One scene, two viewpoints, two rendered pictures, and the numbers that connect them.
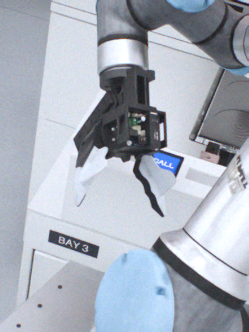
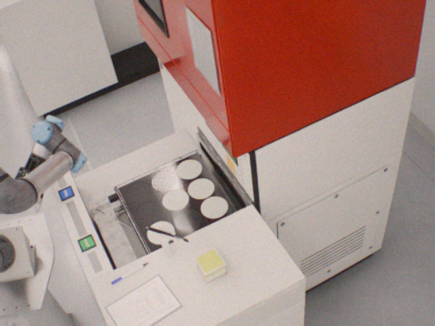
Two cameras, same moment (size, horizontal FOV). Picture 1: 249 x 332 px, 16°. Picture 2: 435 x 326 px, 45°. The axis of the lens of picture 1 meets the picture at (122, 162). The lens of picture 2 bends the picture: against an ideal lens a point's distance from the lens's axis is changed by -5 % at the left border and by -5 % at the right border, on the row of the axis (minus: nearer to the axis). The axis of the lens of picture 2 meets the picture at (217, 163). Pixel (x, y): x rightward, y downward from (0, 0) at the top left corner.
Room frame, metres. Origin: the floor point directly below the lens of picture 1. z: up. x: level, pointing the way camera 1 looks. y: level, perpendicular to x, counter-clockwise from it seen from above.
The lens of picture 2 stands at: (0.90, -1.52, 2.50)
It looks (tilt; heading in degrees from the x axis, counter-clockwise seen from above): 48 degrees down; 60
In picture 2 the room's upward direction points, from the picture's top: 10 degrees counter-clockwise
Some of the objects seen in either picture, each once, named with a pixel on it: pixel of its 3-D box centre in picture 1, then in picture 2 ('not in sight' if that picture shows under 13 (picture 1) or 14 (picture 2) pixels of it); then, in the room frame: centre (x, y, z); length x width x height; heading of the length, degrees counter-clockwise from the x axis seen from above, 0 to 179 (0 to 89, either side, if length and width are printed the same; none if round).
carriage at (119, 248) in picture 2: not in sight; (115, 238); (1.13, -0.29, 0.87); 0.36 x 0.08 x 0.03; 80
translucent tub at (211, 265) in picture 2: not in sight; (211, 266); (1.29, -0.70, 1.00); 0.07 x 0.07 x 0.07; 81
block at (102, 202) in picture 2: (203, 172); (98, 204); (1.15, -0.14, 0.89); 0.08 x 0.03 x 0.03; 170
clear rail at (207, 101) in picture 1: (213, 87); (156, 169); (1.42, -0.14, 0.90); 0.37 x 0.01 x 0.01; 170
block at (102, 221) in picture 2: not in sight; (105, 219); (1.14, -0.22, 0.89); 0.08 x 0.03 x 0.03; 170
